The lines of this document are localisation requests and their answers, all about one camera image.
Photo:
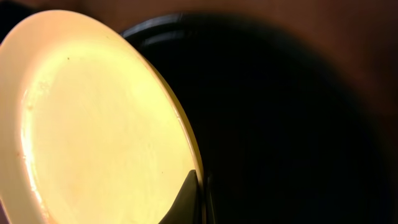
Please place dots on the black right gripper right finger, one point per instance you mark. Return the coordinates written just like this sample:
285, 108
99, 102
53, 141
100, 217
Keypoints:
210, 206

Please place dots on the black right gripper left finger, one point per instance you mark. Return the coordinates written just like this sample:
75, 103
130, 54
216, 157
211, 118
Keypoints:
185, 208

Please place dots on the yellow plate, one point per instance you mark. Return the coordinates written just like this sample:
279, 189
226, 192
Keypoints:
90, 130

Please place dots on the black round tray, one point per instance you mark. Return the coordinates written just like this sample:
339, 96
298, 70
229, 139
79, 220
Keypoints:
284, 140

